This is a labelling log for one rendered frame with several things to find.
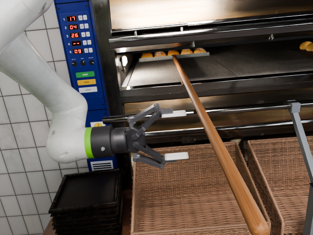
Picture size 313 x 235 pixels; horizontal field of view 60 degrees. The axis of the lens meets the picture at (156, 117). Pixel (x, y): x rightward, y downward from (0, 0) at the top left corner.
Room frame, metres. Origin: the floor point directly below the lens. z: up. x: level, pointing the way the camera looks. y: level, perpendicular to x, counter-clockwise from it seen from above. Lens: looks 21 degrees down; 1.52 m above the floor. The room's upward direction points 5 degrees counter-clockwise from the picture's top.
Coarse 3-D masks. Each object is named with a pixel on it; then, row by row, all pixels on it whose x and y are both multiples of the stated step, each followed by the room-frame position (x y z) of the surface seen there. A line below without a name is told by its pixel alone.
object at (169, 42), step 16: (224, 32) 1.17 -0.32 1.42; (240, 32) 1.16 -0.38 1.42; (256, 32) 1.16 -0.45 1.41; (272, 32) 1.16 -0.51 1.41; (288, 32) 1.15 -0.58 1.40; (304, 32) 1.20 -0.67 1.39; (112, 48) 1.18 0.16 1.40; (128, 48) 1.23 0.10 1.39; (144, 48) 1.30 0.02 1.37; (160, 48) 1.36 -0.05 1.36
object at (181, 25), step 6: (174, 24) 1.23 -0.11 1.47; (180, 24) 1.22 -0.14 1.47; (186, 24) 1.22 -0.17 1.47; (114, 30) 1.23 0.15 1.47; (120, 30) 1.23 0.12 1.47; (126, 30) 1.23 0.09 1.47; (132, 30) 1.23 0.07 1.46; (138, 30) 1.23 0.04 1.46; (144, 30) 1.23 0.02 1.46; (180, 30) 1.22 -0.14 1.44
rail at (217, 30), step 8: (256, 24) 1.17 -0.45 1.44; (264, 24) 1.17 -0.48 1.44; (272, 24) 1.16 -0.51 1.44; (280, 24) 1.16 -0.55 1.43; (288, 24) 1.16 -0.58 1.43; (296, 24) 1.16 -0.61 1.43; (304, 24) 1.16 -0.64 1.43; (176, 32) 1.18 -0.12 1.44; (184, 32) 1.18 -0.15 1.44; (192, 32) 1.17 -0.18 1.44; (200, 32) 1.17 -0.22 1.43; (208, 32) 1.17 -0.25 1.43; (216, 32) 1.17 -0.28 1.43; (112, 40) 1.19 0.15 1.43; (120, 40) 1.18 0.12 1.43; (128, 40) 1.18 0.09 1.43; (136, 40) 1.18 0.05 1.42
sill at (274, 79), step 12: (300, 72) 1.33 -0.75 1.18; (312, 72) 1.31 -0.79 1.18; (156, 84) 1.37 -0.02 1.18; (168, 84) 1.34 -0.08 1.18; (180, 84) 1.32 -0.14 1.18; (192, 84) 1.32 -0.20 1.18; (204, 84) 1.31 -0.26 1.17; (216, 84) 1.31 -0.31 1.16; (228, 84) 1.31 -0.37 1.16; (240, 84) 1.31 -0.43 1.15; (252, 84) 1.30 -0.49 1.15; (264, 84) 1.30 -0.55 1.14; (132, 96) 1.33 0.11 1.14
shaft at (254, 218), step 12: (180, 72) 1.48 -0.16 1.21; (192, 96) 1.02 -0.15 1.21; (204, 120) 0.76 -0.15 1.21; (216, 132) 0.67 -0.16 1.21; (216, 144) 0.60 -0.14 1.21; (228, 156) 0.54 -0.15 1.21; (228, 168) 0.49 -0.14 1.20; (228, 180) 0.46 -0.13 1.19; (240, 180) 0.44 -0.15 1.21; (240, 192) 0.41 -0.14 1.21; (240, 204) 0.39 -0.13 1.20; (252, 204) 0.37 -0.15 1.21; (252, 216) 0.35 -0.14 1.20; (252, 228) 0.33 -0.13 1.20; (264, 228) 0.32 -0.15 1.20
